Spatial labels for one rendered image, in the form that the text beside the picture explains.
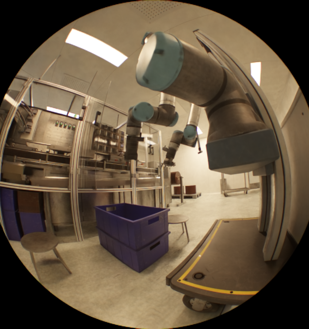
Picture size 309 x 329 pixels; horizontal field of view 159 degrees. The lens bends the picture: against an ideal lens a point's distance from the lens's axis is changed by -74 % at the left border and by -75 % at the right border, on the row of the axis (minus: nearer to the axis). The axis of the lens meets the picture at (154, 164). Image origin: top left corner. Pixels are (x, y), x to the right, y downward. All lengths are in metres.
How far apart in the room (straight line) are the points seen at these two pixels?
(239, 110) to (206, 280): 0.47
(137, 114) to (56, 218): 1.48
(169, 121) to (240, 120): 0.38
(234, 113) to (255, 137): 0.07
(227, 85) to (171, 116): 0.34
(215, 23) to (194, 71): 2.07
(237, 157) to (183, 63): 0.20
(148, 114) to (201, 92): 0.29
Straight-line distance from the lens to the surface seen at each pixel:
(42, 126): 1.99
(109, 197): 1.78
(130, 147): 0.62
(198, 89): 0.26
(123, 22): 2.10
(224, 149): 0.23
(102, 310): 0.74
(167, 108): 0.57
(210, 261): 0.50
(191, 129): 0.78
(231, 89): 0.33
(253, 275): 0.46
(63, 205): 1.58
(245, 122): 0.25
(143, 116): 0.50
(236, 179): 5.21
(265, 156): 0.24
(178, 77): 0.23
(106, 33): 2.18
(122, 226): 0.76
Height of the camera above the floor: 0.64
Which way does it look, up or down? 10 degrees up
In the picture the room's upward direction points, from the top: 2 degrees counter-clockwise
